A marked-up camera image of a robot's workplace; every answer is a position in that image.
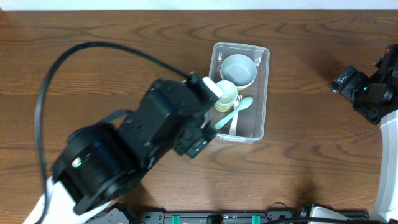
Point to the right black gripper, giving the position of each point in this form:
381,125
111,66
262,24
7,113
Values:
347,84

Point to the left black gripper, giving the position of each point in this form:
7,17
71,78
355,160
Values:
195,140

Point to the yellow plastic cup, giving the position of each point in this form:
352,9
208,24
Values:
222,108

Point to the white plastic fork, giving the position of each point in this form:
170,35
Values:
232,129

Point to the white plastic cup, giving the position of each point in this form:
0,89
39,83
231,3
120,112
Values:
230,93

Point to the yellow plastic bowl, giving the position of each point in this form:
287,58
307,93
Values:
242,87

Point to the teal plastic spoon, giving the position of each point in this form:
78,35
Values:
243,104

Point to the grey plastic bowl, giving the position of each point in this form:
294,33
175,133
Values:
239,69

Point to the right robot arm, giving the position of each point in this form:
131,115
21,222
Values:
385,209

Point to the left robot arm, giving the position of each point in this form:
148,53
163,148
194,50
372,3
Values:
106,160

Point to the clear plastic container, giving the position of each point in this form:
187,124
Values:
250,125

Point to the black mounting rail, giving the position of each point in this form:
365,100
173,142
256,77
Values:
159,217

